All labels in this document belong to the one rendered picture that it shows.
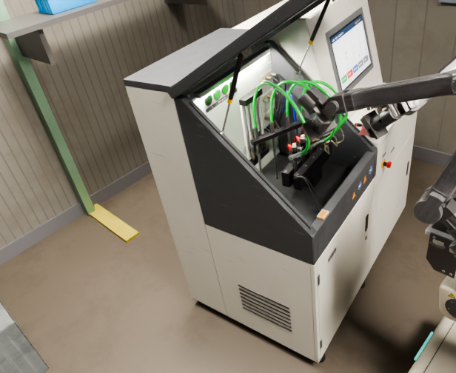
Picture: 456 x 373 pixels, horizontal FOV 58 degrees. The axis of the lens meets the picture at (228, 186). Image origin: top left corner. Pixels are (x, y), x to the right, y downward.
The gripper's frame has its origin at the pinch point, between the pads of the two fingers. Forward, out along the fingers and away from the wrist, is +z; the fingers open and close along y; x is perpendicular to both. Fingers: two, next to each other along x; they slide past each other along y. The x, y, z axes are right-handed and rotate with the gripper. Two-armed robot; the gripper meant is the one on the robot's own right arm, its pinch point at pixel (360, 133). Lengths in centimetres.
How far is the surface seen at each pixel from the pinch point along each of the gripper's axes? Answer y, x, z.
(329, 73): 34, -30, 28
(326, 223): -24.5, 24.3, 17.5
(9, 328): 6, 152, 125
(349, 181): -15.3, -0.6, 22.2
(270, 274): -34, 42, 52
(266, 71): 51, -5, 36
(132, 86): 66, 61, 34
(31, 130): 129, 89, 189
